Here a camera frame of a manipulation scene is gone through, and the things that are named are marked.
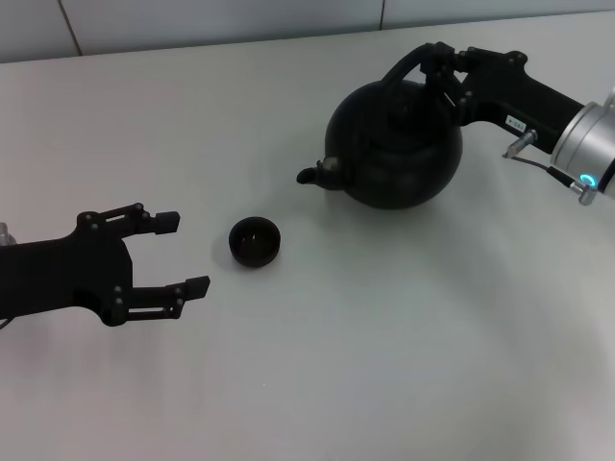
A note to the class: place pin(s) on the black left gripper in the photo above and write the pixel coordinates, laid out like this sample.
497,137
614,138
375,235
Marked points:
62,274

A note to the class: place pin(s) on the small dark teacup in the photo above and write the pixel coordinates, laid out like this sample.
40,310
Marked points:
254,254

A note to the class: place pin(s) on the black round teapot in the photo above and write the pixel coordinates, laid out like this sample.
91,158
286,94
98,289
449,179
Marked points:
394,163

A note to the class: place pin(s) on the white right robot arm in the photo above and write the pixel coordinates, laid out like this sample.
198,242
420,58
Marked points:
586,134

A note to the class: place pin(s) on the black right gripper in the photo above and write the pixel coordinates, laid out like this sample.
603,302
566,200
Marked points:
509,91

